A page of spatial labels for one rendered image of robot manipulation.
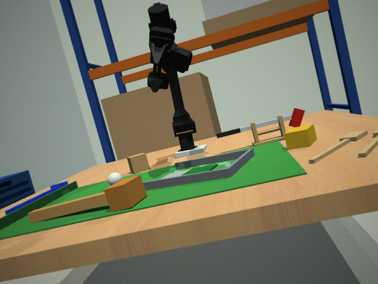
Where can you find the white golf ball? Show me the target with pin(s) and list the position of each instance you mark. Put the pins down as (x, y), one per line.
(114, 178)

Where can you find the tan rectangular bar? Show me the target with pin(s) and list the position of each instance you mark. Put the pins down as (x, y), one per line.
(353, 136)
(370, 146)

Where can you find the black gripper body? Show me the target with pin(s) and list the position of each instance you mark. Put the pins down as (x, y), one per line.
(165, 61)

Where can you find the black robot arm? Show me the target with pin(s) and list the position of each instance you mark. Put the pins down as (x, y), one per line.
(180, 61)

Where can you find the yellow block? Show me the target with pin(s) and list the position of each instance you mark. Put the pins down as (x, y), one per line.
(300, 137)

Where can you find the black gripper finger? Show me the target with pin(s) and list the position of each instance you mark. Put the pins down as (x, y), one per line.
(158, 46)
(156, 83)

